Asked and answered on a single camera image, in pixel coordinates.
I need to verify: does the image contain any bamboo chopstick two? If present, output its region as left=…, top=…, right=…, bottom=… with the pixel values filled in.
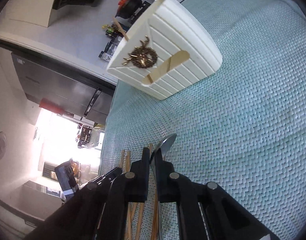
left=125, top=203, right=144, bottom=240

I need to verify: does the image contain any bamboo chopstick three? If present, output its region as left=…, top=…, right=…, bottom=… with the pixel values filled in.
left=148, top=143, right=159, bottom=240

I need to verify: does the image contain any bamboo chopstick one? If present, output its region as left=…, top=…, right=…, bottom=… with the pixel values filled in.
left=119, top=150, right=130, bottom=173

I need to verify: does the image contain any metal spoon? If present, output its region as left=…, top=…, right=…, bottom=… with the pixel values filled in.
left=150, top=133, right=177, bottom=239

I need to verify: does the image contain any bamboo chopstick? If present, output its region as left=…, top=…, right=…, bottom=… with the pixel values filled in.
left=113, top=17, right=129, bottom=41

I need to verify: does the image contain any grey refrigerator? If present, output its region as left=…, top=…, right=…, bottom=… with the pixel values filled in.
left=11, top=52, right=116, bottom=125

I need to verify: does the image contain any teal woven table mat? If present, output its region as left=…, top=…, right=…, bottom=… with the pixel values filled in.
left=100, top=0, right=306, bottom=239

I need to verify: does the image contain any spice jar rack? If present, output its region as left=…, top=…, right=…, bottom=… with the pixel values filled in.
left=99, top=24, right=124, bottom=62

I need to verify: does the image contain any cream utensil holder box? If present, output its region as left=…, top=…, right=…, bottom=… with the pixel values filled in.
left=107, top=0, right=222, bottom=100

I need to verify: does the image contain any black pot red lid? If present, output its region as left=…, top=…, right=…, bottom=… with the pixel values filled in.
left=116, top=0, right=151, bottom=24

